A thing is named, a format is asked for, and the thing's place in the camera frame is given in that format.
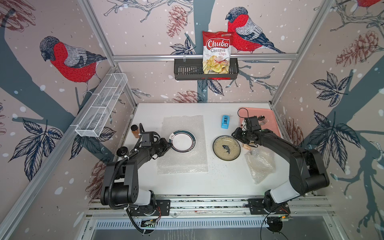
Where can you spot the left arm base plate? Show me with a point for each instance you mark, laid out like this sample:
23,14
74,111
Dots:
162,208

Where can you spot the cream dinner plate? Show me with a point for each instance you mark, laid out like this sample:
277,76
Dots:
226,148

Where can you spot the blue tape dispenser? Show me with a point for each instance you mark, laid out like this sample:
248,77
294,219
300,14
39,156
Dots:
225,122

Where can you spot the black wire shelf basket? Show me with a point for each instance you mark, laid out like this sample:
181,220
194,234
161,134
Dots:
192,70

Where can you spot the orange spice jar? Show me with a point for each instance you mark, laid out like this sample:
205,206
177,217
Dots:
135,131

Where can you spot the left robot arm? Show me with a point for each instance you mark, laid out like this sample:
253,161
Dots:
120,188

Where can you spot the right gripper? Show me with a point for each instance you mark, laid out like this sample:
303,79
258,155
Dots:
236,133

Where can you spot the dark rimmed plate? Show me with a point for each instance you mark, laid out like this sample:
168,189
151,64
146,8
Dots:
183,141

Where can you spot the pink tray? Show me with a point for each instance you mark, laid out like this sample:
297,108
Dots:
272,125

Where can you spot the bubble wrap sheet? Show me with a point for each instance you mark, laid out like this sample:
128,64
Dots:
188,153
261,163

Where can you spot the Chuba cassava chips bag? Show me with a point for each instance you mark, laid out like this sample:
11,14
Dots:
217,49

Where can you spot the metal fork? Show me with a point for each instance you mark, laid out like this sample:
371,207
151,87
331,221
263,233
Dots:
264,122

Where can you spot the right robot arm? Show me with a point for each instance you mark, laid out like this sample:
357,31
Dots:
307,170

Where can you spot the wooden cutting board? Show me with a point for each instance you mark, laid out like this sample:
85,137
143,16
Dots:
247,147

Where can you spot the white mesh wall basket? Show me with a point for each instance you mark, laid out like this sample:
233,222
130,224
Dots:
98,113

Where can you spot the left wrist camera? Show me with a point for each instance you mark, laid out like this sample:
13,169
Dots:
147,139

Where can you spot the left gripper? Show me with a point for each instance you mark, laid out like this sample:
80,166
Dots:
165,145

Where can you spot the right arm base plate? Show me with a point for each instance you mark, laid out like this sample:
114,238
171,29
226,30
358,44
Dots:
258,206

